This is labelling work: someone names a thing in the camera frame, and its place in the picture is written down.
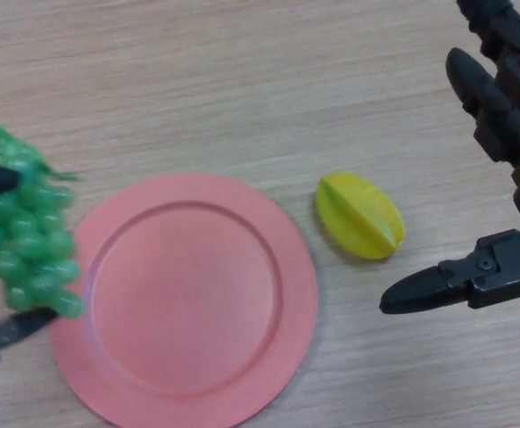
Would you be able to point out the green plastic grape bunch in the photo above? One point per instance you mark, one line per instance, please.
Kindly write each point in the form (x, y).
(23, 232)

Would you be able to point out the pink round plate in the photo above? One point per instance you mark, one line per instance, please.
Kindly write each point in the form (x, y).
(188, 303)

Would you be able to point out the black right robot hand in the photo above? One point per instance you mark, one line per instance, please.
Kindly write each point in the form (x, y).
(509, 265)

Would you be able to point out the yellow green starfruit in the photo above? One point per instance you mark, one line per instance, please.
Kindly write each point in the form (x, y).
(360, 218)

